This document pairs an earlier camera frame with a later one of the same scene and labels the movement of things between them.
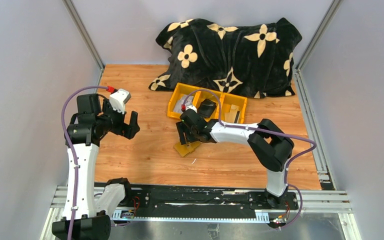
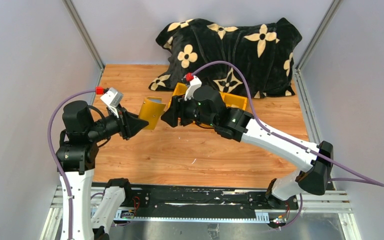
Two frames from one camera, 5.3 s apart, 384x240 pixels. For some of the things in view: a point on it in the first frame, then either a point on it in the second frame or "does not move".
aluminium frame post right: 335,6 does not move
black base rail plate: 162,203 does not move
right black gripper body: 188,131 to 179,111
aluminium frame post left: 85,36 does not move
